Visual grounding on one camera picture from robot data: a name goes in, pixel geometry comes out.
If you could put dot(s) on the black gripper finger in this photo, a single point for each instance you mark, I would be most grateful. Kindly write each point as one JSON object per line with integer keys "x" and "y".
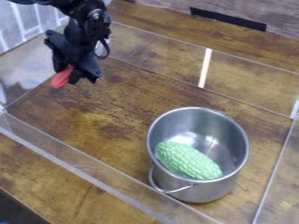
{"x": 61, "y": 60}
{"x": 77, "y": 75}

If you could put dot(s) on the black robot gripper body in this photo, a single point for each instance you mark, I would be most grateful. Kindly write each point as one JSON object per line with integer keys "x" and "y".
{"x": 88, "y": 28}

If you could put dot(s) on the orange handled metal spoon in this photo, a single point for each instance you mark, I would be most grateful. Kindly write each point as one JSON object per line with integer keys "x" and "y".
{"x": 61, "y": 78}

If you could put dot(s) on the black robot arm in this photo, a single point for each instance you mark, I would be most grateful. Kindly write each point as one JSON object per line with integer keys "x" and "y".
{"x": 101, "y": 50}

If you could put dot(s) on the stainless steel pot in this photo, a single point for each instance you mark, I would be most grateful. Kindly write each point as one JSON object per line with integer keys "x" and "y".
{"x": 198, "y": 147}

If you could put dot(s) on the green bitter melon toy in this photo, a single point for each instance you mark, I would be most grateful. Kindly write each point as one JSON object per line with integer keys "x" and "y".
{"x": 186, "y": 161}

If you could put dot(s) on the black wall strip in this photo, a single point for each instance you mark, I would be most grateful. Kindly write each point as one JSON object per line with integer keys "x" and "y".
{"x": 229, "y": 19}

